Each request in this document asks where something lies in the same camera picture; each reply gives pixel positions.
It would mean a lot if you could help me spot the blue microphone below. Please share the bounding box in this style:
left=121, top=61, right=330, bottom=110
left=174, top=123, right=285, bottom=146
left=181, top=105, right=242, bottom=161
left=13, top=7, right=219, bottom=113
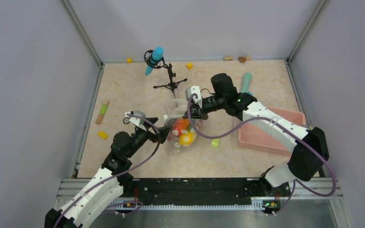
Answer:
left=144, top=47, right=164, bottom=76

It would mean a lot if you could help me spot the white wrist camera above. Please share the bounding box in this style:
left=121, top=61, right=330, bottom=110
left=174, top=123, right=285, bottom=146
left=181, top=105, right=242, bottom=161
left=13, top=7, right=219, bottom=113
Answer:
left=185, top=85, right=202, bottom=108
left=125, top=111, right=146, bottom=131

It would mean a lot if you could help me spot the yellow block near left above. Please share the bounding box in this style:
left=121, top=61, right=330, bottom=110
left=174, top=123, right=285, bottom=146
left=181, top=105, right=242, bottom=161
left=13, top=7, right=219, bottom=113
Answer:
left=97, top=131, right=108, bottom=140

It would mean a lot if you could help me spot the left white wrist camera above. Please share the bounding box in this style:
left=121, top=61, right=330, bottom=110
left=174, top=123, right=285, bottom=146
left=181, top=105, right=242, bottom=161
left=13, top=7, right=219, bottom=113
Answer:
left=125, top=111, right=146, bottom=131

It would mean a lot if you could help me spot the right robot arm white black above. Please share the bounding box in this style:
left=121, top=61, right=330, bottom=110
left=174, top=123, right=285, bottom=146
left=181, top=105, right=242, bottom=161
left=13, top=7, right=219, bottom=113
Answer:
left=184, top=73, right=329, bottom=196

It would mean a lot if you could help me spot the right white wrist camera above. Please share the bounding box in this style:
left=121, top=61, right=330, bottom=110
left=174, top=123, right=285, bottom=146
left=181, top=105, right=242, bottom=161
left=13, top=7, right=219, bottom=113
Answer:
left=185, top=85, right=202, bottom=108

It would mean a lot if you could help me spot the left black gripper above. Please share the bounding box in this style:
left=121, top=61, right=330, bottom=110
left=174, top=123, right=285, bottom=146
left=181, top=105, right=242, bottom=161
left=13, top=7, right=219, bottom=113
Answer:
left=125, top=117, right=172, bottom=158

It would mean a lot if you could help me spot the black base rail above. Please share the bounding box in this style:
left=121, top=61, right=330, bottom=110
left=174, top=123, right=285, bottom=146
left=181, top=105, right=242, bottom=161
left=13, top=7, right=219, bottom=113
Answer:
left=132, top=178, right=265, bottom=207

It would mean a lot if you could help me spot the yellow lemon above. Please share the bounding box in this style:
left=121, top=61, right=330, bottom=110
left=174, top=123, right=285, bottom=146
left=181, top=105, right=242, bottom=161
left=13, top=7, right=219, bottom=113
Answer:
left=178, top=132, right=197, bottom=147

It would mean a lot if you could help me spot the teal cylinder tube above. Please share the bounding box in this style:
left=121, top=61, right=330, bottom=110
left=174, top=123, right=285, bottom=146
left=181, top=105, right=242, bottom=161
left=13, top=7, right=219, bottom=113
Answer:
left=240, top=72, right=252, bottom=93

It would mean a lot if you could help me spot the red pepper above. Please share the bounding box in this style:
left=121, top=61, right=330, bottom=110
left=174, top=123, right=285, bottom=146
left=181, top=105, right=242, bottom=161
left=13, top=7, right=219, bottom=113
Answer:
left=171, top=118, right=190, bottom=136

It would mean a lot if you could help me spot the black microphone tripod stand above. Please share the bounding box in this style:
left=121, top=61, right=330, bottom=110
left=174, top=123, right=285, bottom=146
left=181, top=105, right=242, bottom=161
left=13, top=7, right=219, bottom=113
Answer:
left=153, top=57, right=188, bottom=98

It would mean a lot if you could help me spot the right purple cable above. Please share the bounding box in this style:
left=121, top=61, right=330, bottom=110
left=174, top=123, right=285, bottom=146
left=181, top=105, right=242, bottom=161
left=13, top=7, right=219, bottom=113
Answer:
left=186, top=93, right=337, bottom=216

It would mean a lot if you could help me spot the clear zip top bag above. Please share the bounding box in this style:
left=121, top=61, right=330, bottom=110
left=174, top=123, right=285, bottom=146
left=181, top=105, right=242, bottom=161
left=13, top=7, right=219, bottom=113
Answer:
left=163, top=99, right=203, bottom=153

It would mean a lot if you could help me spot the wooden cork cylinder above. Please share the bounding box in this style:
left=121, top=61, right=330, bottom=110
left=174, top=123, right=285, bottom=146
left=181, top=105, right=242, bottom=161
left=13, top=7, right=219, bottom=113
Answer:
left=223, top=56, right=233, bottom=61

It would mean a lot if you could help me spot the brown wooden piece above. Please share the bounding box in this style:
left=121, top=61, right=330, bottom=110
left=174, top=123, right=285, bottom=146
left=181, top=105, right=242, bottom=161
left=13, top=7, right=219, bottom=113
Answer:
left=238, top=56, right=251, bottom=63

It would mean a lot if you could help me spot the poker chip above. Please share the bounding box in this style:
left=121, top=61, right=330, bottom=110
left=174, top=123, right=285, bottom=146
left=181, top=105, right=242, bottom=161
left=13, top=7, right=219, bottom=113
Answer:
left=123, top=117, right=130, bottom=124

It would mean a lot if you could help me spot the lime green toy brick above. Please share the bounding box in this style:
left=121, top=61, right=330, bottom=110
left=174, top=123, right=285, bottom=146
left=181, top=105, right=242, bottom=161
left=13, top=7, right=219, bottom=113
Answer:
left=211, top=139, right=220, bottom=148

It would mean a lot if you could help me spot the green and wood block stick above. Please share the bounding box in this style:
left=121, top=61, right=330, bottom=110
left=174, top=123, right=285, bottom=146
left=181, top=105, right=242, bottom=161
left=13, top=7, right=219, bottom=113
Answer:
left=95, top=99, right=110, bottom=124

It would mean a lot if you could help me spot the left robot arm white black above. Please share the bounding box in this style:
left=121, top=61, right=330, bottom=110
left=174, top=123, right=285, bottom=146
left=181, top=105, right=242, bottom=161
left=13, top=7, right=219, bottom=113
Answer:
left=44, top=112, right=172, bottom=228

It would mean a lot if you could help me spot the pink plastic basket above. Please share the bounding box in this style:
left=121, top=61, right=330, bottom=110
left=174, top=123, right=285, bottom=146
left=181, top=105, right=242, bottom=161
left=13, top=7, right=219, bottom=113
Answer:
left=238, top=108, right=306, bottom=157

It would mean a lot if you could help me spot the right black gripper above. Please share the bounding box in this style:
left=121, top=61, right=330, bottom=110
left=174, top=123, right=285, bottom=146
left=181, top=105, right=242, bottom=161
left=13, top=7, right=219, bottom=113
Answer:
left=182, top=95, right=226, bottom=121

